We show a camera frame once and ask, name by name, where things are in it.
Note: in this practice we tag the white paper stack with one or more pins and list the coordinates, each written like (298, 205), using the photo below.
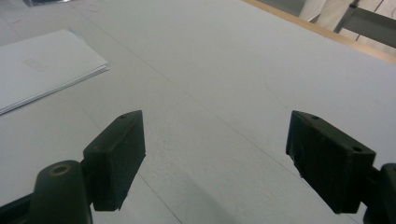
(40, 68)

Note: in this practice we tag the wooden table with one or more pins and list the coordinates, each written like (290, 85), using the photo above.
(327, 32)

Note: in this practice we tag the metal desk frame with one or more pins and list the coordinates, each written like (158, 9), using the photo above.
(373, 25)

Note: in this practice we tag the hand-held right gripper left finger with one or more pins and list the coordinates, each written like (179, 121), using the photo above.
(115, 161)

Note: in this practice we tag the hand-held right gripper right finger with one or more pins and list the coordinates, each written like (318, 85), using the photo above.
(330, 161)

